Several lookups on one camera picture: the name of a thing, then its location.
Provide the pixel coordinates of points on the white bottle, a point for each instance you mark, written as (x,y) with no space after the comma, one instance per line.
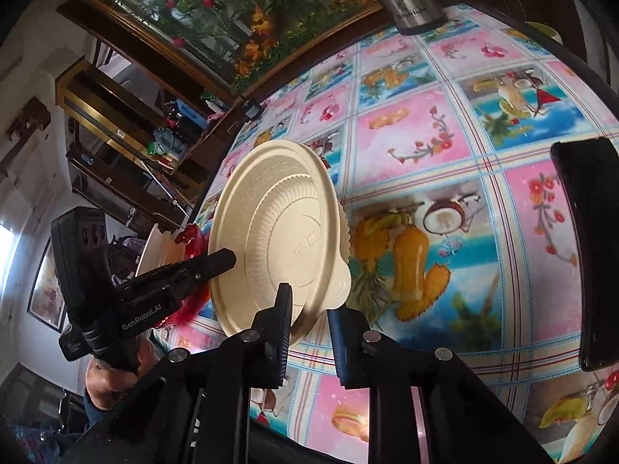
(213,102)

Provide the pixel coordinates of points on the large beige ribbed bowl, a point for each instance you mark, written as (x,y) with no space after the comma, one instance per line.
(271,232)

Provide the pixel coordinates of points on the fruit print tablecloth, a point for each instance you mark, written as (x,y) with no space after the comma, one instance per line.
(435,130)

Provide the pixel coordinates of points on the blue box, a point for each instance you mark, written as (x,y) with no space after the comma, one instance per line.
(188,113)

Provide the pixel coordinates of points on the red scalloped plate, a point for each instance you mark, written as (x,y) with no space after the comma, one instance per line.
(191,244)

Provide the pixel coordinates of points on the dark carved wooden chair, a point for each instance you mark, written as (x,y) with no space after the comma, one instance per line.
(123,251)

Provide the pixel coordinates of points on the wooden shelf unit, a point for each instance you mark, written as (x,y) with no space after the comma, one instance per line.
(96,106)

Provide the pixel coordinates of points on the small white paper bowl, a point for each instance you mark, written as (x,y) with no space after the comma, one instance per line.
(150,251)

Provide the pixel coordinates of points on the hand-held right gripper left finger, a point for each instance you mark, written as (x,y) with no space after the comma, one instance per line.
(285,343)

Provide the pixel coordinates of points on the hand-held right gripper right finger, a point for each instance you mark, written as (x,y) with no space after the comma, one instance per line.
(341,348)

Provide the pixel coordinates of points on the black glossy device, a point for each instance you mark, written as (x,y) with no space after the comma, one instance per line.
(590,251)

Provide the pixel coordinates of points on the framed flower painting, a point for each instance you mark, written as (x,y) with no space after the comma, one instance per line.
(217,9)

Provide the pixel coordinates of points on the person's left hand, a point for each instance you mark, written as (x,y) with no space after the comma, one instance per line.
(106,382)

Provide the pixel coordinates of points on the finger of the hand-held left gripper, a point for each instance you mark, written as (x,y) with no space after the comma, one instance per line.
(193,270)

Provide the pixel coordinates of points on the small black box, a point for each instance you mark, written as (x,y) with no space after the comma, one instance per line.
(252,110)

